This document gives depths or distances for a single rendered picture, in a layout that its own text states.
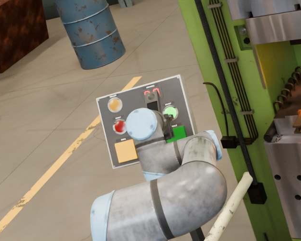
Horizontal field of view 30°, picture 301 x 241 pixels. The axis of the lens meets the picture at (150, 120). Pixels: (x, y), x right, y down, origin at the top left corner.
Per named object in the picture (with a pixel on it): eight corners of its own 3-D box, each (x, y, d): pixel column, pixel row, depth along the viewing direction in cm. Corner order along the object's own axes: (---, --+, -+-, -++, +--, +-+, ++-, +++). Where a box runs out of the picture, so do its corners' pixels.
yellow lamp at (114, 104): (119, 111, 208) (115, 101, 206) (110, 112, 211) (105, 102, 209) (123, 107, 210) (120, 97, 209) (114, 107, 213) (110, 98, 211)
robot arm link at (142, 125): (129, 146, 158) (119, 113, 159) (140, 145, 170) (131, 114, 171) (159, 136, 156) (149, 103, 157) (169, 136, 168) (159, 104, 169)
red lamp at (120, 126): (124, 133, 207) (121, 123, 206) (115, 133, 210) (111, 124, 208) (129, 128, 210) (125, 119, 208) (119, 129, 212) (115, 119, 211)
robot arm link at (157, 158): (182, 175, 156) (169, 133, 157) (144, 187, 157) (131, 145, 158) (185, 174, 165) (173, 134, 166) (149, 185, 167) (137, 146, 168)
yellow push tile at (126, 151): (137, 158, 207) (132, 138, 207) (118, 163, 208) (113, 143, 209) (139, 158, 208) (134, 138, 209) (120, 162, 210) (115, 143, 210)
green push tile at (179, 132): (188, 145, 201) (183, 125, 202) (169, 150, 203) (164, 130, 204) (189, 145, 203) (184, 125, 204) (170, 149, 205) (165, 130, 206)
